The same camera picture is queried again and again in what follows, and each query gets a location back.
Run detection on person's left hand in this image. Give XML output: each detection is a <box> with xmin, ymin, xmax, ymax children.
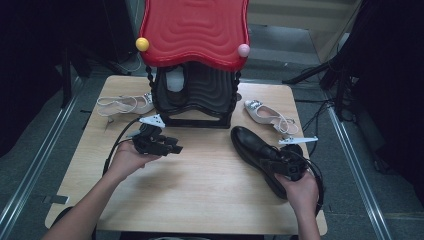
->
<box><xmin>105</xmin><ymin>139</ymin><xmax>163</xmax><ymax>183</ymax></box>

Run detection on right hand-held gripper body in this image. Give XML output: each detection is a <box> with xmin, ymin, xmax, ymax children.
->
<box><xmin>278</xmin><ymin>135</ymin><xmax>319</xmax><ymax>183</ymax></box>

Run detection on person's right hand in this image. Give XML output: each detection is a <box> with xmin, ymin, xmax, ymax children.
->
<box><xmin>274</xmin><ymin>169</ymin><xmax>320</xmax><ymax>218</ymax></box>

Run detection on metal floor rail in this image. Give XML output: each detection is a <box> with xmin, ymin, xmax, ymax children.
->
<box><xmin>326</xmin><ymin>106</ymin><xmax>393</xmax><ymax>240</ymax></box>
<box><xmin>0</xmin><ymin>76</ymin><xmax>83</xmax><ymax>231</ymax></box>

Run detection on white strappy sandal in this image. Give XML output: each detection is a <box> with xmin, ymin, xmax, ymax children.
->
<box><xmin>244</xmin><ymin>99</ymin><xmax>300</xmax><ymax>141</ymax></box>
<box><xmin>96</xmin><ymin>92</ymin><xmax>155</xmax><ymax>124</ymax></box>

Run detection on right hand-held gripper cable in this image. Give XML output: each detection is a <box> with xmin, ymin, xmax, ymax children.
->
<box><xmin>299</xmin><ymin>156</ymin><xmax>325</xmax><ymax>214</ymax></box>

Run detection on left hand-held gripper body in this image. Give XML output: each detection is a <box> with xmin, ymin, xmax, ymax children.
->
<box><xmin>132</xmin><ymin>114</ymin><xmax>166</xmax><ymax>156</ymax></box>

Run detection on white floor cable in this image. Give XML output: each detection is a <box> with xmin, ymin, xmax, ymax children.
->
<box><xmin>116</xmin><ymin>53</ymin><xmax>143</xmax><ymax>75</ymax></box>

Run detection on dark curtain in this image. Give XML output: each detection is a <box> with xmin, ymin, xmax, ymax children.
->
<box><xmin>0</xmin><ymin>0</ymin><xmax>134</xmax><ymax>156</ymax></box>
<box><xmin>319</xmin><ymin>0</ymin><xmax>424</xmax><ymax>208</ymax></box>

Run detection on black tripod stand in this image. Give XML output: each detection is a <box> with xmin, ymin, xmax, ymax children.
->
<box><xmin>281</xmin><ymin>56</ymin><xmax>354</xmax><ymax>121</ymax></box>

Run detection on black leather shoe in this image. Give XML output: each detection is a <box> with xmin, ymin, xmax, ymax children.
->
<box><xmin>230</xmin><ymin>125</ymin><xmax>311</xmax><ymax>200</ymax></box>
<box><xmin>162</xmin><ymin>64</ymin><xmax>189</xmax><ymax>109</ymax></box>

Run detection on black floor cables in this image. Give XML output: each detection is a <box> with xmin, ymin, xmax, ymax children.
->
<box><xmin>294</xmin><ymin>98</ymin><xmax>334</xmax><ymax>158</ymax></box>

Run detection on red and black shoe rack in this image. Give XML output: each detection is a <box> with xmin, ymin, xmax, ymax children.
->
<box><xmin>135</xmin><ymin>0</ymin><xmax>251</xmax><ymax>130</ymax></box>

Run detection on dark metal stand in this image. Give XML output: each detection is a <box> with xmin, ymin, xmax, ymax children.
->
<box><xmin>59</xmin><ymin>49</ymin><xmax>73</xmax><ymax>109</ymax></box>

